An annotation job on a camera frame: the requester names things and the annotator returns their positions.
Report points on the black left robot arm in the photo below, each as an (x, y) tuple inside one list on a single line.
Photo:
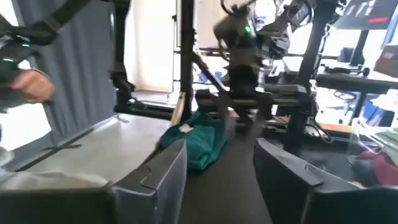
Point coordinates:
[(239, 37)]

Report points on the light grey desk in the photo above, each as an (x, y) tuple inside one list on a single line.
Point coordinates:
[(357, 82)]

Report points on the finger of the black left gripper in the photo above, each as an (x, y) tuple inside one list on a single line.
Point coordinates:
[(262, 119), (224, 118)]

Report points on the black table mat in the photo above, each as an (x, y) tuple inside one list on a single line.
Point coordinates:
[(224, 193)]

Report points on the green cloth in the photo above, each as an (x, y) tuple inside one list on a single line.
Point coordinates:
[(202, 146)]

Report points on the magenta towel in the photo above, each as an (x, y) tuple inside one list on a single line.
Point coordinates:
[(385, 169)]

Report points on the black monitor red bar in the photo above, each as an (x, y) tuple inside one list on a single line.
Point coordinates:
[(367, 12)]

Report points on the clear plastic basket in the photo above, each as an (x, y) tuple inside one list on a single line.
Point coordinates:
[(367, 140)]

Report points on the black aluminium rig frame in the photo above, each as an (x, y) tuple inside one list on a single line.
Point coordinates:
[(187, 62)]

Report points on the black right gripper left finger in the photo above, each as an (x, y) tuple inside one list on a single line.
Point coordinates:
[(155, 193)]

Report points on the white towel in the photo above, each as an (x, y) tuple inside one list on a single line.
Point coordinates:
[(390, 138)]

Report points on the person's hand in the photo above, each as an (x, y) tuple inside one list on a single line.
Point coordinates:
[(31, 85)]

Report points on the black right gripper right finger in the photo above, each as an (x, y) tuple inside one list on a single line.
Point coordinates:
[(280, 186)]

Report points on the grey partition curtain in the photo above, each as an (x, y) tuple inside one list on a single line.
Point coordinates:
[(81, 62)]

